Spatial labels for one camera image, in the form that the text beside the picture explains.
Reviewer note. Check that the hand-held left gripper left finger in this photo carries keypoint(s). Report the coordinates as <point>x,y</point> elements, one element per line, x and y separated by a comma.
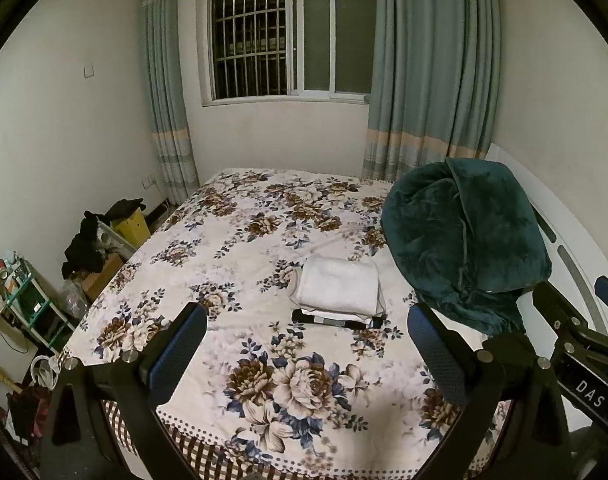
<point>183,350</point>

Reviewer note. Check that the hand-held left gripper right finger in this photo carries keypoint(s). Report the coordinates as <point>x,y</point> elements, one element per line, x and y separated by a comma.
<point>436,355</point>

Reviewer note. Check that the white headboard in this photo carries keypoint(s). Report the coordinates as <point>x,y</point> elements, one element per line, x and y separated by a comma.
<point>569,240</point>

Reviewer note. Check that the brown checked bed sheet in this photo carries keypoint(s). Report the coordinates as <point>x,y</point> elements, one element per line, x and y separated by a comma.
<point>203,452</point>

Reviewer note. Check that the black white striped garment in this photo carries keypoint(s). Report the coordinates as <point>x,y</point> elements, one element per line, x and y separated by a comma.
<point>334,321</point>

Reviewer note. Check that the cardboard box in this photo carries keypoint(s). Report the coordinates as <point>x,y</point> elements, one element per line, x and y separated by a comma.
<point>103,275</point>

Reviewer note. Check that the dark green blanket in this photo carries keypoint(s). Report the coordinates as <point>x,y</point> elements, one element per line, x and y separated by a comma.
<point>459,240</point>

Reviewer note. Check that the floral bed sheet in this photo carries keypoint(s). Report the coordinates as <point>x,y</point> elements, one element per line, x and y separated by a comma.
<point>233,240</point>

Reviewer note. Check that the clear plastic bag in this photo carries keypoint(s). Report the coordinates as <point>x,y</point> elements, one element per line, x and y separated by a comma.
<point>73,300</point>

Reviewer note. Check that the yellow box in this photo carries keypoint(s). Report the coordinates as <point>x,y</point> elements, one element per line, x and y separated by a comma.
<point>133,230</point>

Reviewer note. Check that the grey box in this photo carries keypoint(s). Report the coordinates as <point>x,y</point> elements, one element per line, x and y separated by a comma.
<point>112,241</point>

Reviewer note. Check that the white plastic object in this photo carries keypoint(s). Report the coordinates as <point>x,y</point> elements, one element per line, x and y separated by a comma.
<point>39,366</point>

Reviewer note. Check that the small black cloth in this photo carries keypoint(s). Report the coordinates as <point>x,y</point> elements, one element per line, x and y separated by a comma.
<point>126,207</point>

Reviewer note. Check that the green shelf rack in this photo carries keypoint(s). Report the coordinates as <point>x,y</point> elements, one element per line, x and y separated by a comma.
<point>31,305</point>

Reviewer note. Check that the dark red cloth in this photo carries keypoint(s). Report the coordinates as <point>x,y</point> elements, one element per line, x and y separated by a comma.
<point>28,410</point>

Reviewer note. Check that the wooden stick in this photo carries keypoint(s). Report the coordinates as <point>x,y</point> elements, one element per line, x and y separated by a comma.
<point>1,375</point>

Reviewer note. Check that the blue-grey striped curtain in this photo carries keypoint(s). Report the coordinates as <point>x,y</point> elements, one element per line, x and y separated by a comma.
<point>168,110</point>
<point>424,85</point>

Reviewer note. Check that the barred window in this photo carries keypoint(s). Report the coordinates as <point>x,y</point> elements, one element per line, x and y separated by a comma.
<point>334,35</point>

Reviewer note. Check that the wall socket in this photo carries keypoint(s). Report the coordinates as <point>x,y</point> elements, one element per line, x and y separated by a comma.
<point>148,179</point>

